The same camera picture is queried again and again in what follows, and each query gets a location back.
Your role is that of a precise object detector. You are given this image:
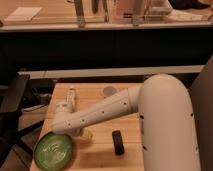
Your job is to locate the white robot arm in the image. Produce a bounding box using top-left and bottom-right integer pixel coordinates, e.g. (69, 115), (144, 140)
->
(52, 74), (201, 171)

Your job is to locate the white paper cup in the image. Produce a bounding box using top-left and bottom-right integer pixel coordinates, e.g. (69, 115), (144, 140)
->
(103, 86), (118, 97)

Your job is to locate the black rectangular bar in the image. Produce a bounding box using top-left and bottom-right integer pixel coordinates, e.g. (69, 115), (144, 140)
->
(112, 130), (125, 155)

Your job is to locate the white paper sheet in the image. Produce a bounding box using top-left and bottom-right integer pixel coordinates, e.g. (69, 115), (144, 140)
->
(5, 7), (41, 22)

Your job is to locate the black chair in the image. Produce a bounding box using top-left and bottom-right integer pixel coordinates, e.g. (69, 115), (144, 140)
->
(0, 75), (44, 168)

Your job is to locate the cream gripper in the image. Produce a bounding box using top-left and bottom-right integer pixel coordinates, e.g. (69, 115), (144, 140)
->
(67, 128), (93, 141)

